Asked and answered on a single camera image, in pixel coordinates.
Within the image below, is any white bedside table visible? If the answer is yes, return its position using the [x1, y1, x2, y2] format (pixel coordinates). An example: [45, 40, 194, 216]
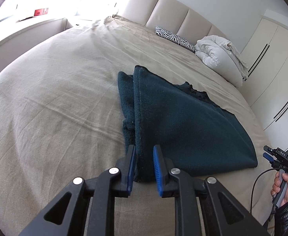
[65, 17, 105, 29]

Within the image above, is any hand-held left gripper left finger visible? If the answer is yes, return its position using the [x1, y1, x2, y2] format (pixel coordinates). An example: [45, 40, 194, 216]
[18, 145, 137, 236]

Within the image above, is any black cable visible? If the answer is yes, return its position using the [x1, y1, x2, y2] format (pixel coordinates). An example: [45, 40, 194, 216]
[250, 168, 286, 214]

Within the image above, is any cream folded sheet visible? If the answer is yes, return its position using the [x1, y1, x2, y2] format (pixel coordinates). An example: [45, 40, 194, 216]
[226, 41, 249, 80]

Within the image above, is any zebra print pillow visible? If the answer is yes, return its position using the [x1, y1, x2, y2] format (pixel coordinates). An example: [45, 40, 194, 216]
[155, 26, 197, 52]

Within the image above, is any bed with beige sheet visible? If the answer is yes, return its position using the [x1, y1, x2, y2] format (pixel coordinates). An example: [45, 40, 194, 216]
[0, 15, 275, 236]

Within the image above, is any dark teal blanket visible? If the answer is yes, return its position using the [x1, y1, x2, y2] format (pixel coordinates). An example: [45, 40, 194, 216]
[118, 65, 258, 183]

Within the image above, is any cream padded headboard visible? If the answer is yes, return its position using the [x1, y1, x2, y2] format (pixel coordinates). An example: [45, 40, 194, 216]
[117, 0, 245, 54]

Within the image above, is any white window ledge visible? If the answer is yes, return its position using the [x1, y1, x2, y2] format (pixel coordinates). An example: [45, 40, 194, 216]
[0, 17, 69, 57]

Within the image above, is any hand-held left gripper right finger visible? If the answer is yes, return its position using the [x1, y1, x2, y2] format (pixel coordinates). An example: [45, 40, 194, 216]
[153, 145, 270, 236]

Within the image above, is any white folded duvet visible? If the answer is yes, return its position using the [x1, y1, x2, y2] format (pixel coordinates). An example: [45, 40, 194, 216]
[194, 36, 244, 88]

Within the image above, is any white wardrobe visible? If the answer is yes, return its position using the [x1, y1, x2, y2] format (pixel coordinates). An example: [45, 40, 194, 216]
[240, 15, 288, 131]

